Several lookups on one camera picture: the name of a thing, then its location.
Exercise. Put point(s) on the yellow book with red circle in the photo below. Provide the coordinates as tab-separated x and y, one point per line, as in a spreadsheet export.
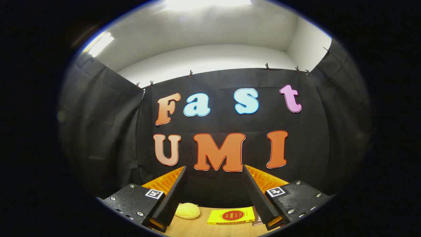
230	216

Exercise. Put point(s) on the brown-edged book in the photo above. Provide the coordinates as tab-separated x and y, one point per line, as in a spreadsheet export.
256	218

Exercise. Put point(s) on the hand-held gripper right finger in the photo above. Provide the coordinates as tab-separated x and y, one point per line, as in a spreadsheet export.
256	194

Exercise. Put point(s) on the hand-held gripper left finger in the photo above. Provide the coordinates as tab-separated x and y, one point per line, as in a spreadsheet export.
176	194

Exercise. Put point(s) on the yellow round plush bun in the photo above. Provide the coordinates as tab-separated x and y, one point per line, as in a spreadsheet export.
187	211

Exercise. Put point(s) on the ceiling light panel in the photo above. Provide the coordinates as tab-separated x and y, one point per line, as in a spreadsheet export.
207	4

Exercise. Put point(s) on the long ceiling light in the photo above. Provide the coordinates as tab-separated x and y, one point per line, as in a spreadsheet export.
100	43

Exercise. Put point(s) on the row of small cloth clips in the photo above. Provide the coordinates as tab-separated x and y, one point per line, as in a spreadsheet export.
190	73

